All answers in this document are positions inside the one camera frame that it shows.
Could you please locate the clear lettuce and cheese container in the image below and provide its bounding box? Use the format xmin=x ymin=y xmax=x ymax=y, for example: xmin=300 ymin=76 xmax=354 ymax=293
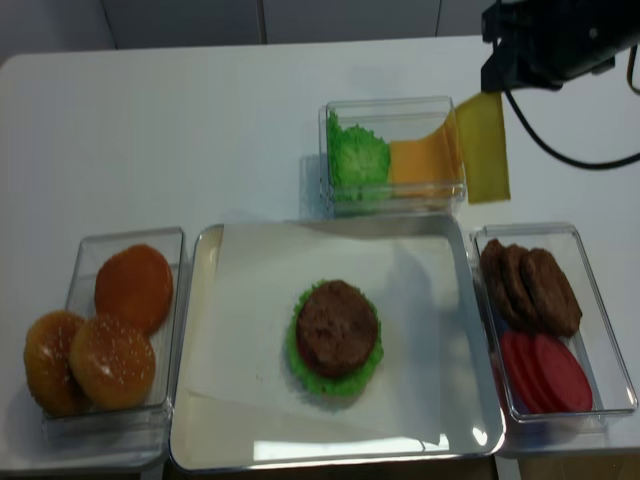
xmin=318 ymin=96 xmax=467 ymax=217

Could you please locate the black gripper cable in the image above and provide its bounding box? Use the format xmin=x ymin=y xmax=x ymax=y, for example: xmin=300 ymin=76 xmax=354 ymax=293
xmin=502 ymin=47 xmax=640 ymax=169

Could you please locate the plain bun bottom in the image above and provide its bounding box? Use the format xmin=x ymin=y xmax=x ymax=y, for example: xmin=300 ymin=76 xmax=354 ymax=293
xmin=94 ymin=244 xmax=174 ymax=336

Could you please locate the clear patty and tomato container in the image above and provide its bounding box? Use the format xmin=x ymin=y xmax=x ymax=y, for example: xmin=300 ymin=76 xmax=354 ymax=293
xmin=471 ymin=223 xmax=639 ymax=435

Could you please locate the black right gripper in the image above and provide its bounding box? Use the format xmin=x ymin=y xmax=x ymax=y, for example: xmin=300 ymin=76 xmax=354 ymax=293
xmin=481 ymin=0 xmax=639 ymax=93

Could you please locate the green lettuce on burger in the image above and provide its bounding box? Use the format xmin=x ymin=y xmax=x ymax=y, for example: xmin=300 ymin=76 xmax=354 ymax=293
xmin=284 ymin=280 xmax=384 ymax=397

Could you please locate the sesame bun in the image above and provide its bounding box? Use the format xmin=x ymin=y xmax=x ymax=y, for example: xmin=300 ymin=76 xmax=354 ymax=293
xmin=69 ymin=315 xmax=156 ymax=411
xmin=23 ymin=310 xmax=90 ymax=417

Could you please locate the orange cheese slice in container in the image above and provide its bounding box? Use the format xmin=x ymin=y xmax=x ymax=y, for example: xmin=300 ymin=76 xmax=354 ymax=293
xmin=389 ymin=112 xmax=465 ymax=196

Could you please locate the red tomato slice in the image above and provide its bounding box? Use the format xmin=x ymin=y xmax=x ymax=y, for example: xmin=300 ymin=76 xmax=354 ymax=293
xmin=501 ymin=331 xmax=538 ymax=414
xmin=513 ymin=333 xmax=553 ymax=414
xmin=533 ymin=335 xmax=593 ymax=413

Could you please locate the brown patty front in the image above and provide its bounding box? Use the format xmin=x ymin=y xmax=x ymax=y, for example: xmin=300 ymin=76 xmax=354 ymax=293
xmin=520 ymin=248 xmax=582 ymax=338

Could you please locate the brown patty middle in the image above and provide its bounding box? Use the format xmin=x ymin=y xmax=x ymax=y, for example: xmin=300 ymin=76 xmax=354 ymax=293
xmin=500 ymin=244 xmax=542 ymax=332

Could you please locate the silver metal tray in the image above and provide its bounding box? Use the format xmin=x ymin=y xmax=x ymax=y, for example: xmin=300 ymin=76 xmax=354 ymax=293
xmin=170 ymin=214 xmax=506 ymax=472

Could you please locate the white parchment paper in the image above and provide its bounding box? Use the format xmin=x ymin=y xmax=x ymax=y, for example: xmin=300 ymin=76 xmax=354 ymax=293
xmin=186 ymin=217 xmax=466 ymax=443

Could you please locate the red tomato slice front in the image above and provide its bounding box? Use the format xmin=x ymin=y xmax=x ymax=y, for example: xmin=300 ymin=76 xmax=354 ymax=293
xmin=533 ymin=335 xmax=593 ymax=413

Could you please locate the sesame bun top left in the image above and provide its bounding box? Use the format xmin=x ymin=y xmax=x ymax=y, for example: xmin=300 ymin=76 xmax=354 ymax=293
xmin=23 ymin=310 xmax=90 ymax=417

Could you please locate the brown patty on burger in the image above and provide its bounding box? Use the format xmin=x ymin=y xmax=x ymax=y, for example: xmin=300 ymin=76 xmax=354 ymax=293
xmin=294 ymin=280 xmax=380 ymax=379

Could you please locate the clear bun container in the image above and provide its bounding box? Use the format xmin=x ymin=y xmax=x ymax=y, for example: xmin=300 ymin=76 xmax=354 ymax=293
xmin=43 ymin=227 xmax=189 ymax=439

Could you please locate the red tomato slice middle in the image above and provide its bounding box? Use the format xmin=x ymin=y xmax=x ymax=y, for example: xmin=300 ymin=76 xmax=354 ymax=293
xmin=513 ymin=333 xmax=553 ymax=414

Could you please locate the sesame bun top right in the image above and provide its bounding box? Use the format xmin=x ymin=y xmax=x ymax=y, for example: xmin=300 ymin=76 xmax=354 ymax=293
xmin=69 ymin=315 xmax=156 ymax=411

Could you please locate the yellow cheese slice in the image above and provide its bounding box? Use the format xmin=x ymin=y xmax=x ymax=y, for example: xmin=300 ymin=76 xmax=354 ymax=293
xmin=456 ymin=93 xmax=511 ymax=204

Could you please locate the green lettuce in container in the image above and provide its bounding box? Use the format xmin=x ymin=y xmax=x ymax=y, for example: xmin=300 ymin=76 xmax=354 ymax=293
xmin=327 ymin=109 xmax=391 ymax=202

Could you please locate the red tomato slice back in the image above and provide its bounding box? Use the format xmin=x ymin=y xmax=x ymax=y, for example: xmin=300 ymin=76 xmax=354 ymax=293
xmin=501 ymin=331 xmax=538 ymax=414

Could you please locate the brown patty back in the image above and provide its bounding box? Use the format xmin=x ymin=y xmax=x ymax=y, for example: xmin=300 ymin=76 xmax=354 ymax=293
xmin=480 ymin=239 xmax=525 ymax=331

